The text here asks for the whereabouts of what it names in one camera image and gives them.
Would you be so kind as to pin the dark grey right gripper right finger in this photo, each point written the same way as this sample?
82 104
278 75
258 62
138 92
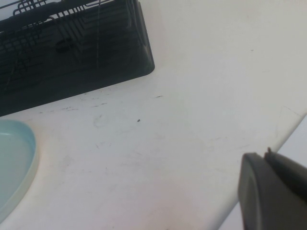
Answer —
290 170

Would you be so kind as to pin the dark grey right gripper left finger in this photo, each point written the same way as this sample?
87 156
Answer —
261 198

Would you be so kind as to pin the light blue round plate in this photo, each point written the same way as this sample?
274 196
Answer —
14 158

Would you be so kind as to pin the black plastic drain tray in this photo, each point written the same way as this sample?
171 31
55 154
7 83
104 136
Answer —
72 72

